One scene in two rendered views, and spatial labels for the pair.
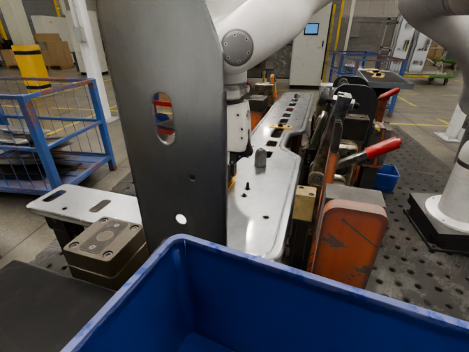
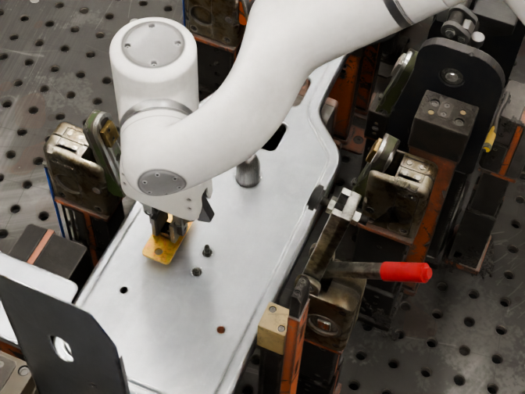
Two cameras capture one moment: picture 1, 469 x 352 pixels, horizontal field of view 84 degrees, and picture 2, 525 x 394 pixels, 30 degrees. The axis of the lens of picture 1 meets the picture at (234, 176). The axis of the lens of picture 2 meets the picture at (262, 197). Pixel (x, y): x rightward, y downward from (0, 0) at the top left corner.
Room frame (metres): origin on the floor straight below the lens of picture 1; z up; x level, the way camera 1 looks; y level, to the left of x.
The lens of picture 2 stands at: (-0.11, -0.13, 2.06)
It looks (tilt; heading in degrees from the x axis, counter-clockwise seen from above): 56 degrees down; 3
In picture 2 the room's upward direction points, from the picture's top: 3 degrees clockwise
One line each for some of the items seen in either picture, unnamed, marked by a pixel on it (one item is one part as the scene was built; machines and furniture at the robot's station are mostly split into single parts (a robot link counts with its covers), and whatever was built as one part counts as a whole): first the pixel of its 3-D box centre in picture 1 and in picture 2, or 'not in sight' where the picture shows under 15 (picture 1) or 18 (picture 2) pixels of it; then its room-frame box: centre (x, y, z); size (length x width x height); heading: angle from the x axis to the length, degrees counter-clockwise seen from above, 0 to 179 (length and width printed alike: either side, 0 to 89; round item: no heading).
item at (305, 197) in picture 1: (294, 265); (271, 382); (0.38, -0.12, 0.88); 0.04 x 0.04 x 0.36; 72
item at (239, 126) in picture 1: (225, 121); (164, 170); (0.51, 0.02, 1.15); 0.10 x 0.07 x 0.11; 72
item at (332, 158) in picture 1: (313, 253); (288, 385); (0.35, -0.15, 0.95); 0.03 x 0.01 x 0.50; 162
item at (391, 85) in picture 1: (380, 77); not in sight; (1.06, -0.56, 1.16); 0.37 x 0.14 x 0.02; 162
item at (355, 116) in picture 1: (338, 186); (419, 204); (0.66, -0.31, 0.91); 0.07 x 0.05 x 0.42; 72
